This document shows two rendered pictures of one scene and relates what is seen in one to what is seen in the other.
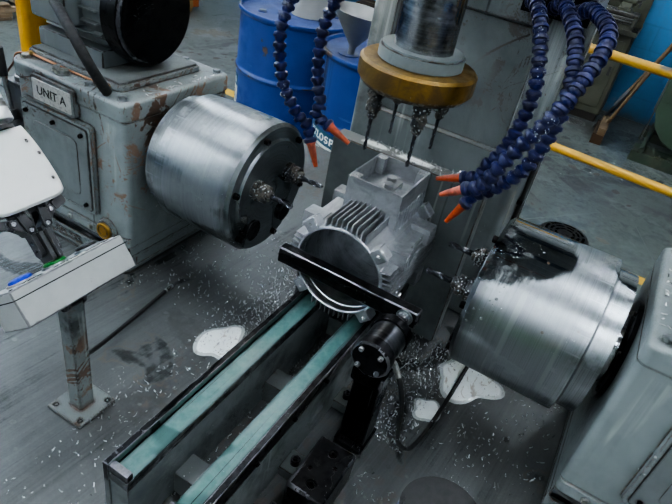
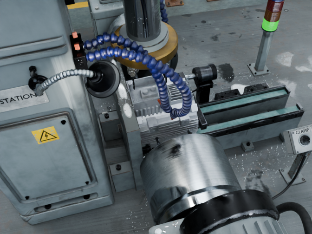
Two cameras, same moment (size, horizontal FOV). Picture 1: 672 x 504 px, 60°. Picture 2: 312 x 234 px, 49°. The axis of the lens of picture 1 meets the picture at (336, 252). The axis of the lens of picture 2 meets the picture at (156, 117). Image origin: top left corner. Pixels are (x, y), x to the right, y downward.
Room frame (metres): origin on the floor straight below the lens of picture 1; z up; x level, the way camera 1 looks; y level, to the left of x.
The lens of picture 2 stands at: (1.31, 0.55, 1.91)
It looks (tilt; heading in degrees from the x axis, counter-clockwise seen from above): 51 degrees down; 234
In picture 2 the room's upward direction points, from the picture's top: 3 degrees counter-clockwise
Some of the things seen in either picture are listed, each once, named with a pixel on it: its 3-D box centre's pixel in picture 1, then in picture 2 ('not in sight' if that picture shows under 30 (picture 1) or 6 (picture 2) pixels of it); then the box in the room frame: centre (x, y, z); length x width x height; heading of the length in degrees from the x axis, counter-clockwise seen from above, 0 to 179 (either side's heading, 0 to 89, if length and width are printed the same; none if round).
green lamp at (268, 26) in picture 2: not in sight; (270, 22); (0.24, -0.11, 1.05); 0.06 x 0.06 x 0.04
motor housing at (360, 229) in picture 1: (365, 246); (161, 112); (0.85, -0.05, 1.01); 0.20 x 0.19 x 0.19; 157
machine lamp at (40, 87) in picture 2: not in sight; (70, 79); (1.16, 0.08, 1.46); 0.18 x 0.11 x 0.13; 157
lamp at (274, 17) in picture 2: not in sight; (272, 13); (0.24, -0.11, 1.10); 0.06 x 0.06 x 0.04
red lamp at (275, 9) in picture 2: not in sight; (275, 3); (0.24, -0.11, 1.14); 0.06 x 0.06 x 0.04
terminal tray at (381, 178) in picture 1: (386, 192); (148, 95); (0.89, -0.06, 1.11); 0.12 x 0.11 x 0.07; 157
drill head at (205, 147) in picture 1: (208, 161); (196, 203); (0.99, 0.28, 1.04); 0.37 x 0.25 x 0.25; 67
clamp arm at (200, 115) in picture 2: (346, 284); (191, 99); (0.73, -0.03, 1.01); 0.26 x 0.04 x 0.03; 67
